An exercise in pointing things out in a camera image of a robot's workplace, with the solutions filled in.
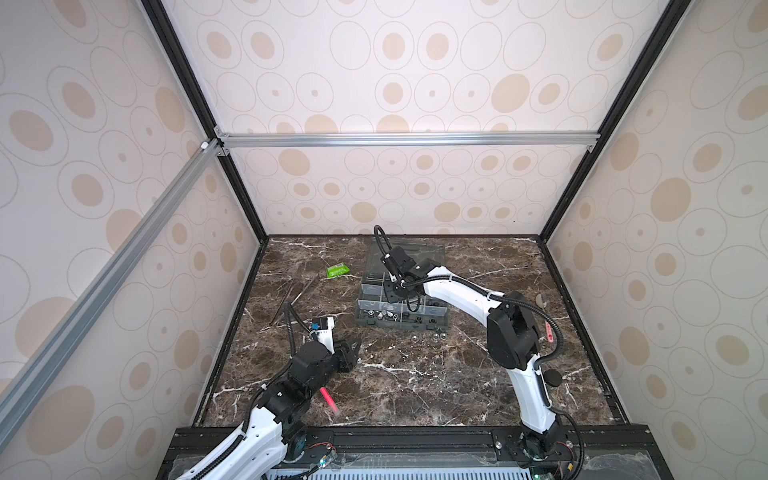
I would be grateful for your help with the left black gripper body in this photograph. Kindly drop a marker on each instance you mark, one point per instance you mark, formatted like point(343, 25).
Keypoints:
point(340, 360)

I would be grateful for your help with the aluminium frame bar back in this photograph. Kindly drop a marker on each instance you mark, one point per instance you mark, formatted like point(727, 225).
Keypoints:
point(423, 139)

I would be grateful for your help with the aluminium frame bar left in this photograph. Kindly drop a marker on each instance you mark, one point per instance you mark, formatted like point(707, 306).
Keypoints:
point(44, 366)

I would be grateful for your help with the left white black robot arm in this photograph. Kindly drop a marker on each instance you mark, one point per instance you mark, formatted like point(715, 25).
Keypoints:
point(272, 431)

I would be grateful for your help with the aluminium frame bar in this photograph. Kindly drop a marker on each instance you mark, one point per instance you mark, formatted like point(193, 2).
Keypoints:
point(423, 139)
point(44, 366)

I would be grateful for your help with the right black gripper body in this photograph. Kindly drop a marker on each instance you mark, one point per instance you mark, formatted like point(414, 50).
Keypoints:
point(393, 289)

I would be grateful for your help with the pink marker pen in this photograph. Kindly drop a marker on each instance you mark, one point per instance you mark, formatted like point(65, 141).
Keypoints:
point(329, 400)

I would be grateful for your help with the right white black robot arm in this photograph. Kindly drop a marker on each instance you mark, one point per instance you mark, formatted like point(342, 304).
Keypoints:
point(521, 337)

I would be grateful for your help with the green snack packet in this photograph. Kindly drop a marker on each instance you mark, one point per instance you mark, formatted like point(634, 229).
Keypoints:
point(337, 270)

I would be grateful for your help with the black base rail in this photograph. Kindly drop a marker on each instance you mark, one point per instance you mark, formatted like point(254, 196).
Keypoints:
point(480, 452)

